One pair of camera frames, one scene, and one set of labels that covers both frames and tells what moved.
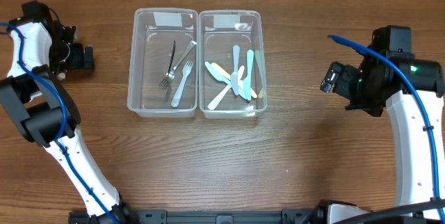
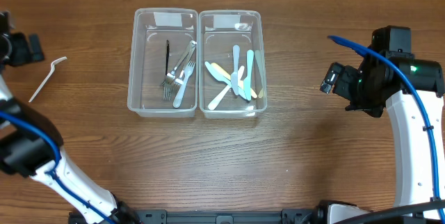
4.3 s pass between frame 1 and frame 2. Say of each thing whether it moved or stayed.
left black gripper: moved
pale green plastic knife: stayed
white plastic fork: stayed
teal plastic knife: stayed
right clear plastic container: stayed
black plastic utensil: moved
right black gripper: stayed
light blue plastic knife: stayed
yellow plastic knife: stayed
